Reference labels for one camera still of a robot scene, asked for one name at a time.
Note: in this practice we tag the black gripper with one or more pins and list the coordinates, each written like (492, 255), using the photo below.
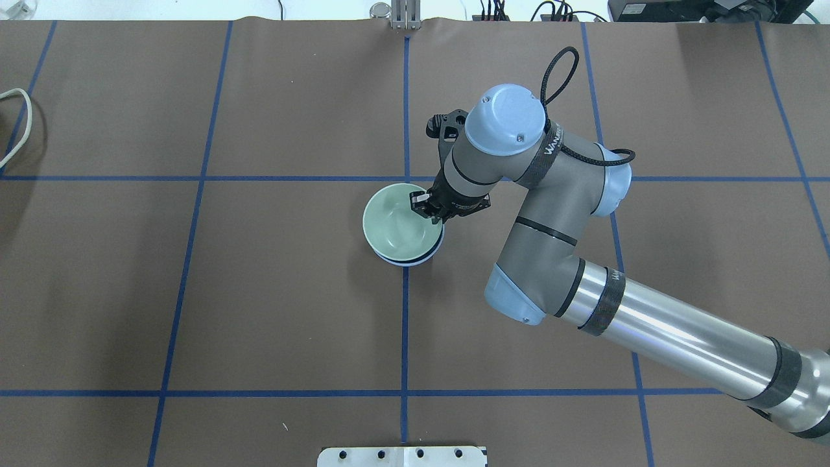
(458, 205)

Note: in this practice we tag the green bowl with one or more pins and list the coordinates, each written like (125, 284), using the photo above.
(388, 214)

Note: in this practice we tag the blue bowl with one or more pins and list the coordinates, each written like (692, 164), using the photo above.
(410, 252)

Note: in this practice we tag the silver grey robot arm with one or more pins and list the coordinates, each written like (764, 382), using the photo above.
(540, 272)

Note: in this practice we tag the black power strip plugs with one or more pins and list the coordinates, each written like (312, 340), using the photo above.
(584, 11)

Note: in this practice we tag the black electronics box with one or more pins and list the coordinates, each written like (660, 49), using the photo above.
(782, 12)

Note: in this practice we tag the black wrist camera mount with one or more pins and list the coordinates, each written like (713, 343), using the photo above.
(445, 129)

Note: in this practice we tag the silver metal bracket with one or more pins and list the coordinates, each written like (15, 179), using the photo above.
(405, 14)

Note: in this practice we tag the white metal base plate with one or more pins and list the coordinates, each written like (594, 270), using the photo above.
(404, 456)

